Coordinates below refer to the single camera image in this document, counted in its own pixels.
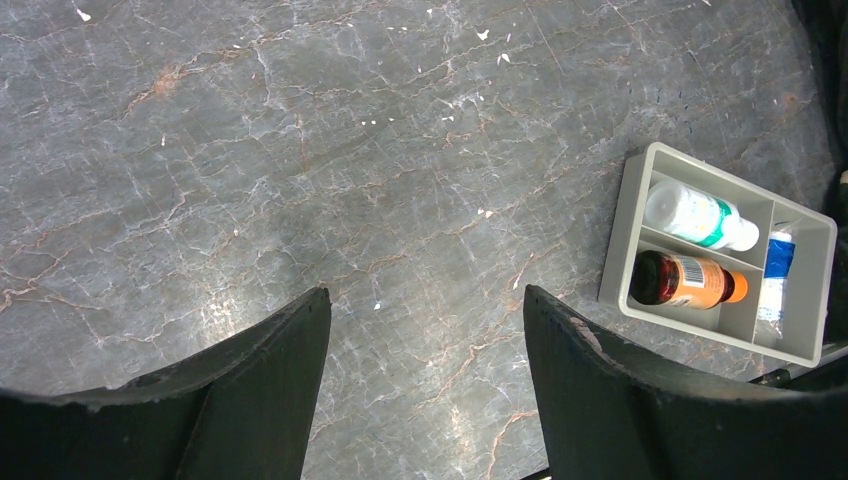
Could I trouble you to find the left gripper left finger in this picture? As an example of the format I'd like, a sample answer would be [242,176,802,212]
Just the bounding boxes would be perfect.
[1,288,331,479]

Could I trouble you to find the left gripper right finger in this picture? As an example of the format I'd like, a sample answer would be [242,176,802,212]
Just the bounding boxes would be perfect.
[523,285,847,479]

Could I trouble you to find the brown glass bottle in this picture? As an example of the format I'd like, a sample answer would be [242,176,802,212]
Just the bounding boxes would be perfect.
[629,250,749,310]

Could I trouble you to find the grey divider tray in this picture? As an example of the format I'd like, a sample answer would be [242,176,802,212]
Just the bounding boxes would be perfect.
[598,142,837,368]

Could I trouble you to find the white green-label bottle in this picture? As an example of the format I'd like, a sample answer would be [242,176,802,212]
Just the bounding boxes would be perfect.
[644,180,760,252]

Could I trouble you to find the blue white small box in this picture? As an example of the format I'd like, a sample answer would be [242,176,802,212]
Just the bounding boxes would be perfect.
[755,230,795,341]

